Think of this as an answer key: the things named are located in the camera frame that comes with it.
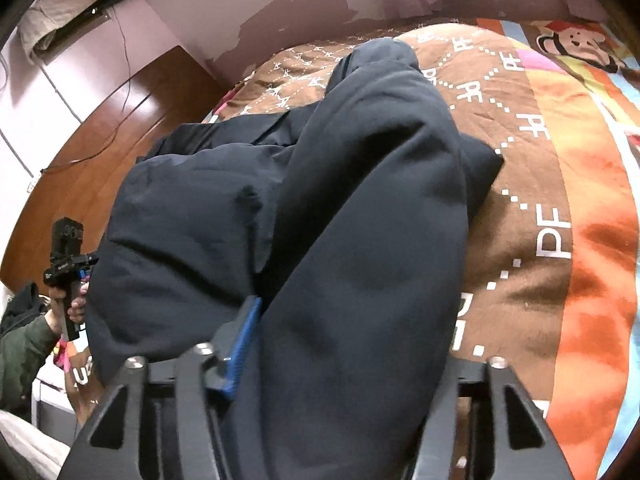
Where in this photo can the colourful printed blanket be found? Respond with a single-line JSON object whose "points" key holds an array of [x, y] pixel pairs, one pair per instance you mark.
{"points": [[550, 185]]}

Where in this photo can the person's left hand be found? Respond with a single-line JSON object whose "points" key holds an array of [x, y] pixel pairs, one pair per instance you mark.
{"points": [[76, 310]]}

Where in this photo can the dark cloth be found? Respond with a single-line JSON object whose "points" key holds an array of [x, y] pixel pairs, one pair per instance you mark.
{"points": [[22, 305]]}

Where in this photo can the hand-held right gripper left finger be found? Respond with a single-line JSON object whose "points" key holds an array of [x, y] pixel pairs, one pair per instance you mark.
{"points": [[245, 345]]}

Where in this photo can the white cloth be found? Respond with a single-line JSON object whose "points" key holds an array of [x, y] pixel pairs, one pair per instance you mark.
{"points": [[30, 442]]}

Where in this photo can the person's left forearm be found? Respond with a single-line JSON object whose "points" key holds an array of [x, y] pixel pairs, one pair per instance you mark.
{"points": [[25, 355]]}

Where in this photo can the black padded jacket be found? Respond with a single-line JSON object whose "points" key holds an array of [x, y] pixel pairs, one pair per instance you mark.
{"points": [[350, 185]]}

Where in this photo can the beige cloth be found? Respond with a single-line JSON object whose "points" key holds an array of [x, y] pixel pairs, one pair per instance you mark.
{"points": [[75, 5]]}

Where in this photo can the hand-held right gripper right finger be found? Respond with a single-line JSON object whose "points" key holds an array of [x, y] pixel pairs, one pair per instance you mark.
{"points": [[520, 410]]}

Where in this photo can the wooden headboard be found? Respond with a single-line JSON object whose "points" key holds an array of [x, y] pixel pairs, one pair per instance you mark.
{"points": [[125, 125]]}

